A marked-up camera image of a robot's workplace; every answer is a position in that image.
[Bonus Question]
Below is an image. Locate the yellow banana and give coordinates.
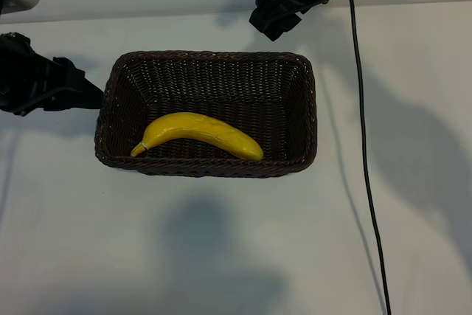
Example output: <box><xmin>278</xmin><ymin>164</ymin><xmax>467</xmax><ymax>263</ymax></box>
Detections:
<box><xmin>130</xmin><ymin>111</ymin><xmax>265</xmax><ymax>162</ymax></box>

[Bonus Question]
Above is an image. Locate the dark brown wicker basket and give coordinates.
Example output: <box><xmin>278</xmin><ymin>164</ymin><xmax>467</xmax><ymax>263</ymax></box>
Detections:
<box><xmin>94</xmin><ymin>50</ymin><xmax>319</xmax><ymax>179</ymax></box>

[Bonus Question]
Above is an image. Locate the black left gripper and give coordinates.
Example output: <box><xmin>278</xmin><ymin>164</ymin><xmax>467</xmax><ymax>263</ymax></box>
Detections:
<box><xmin>0</xmin><ymin>32</ymin><xmax>106</xmax><ymax>117</ymax></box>

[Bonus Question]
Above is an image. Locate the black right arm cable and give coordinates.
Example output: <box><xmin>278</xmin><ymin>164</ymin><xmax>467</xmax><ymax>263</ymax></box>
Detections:
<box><xmin>341</xmin><ymin>0</ymin><xmax>392</xmax><ymax>315</ymax></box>

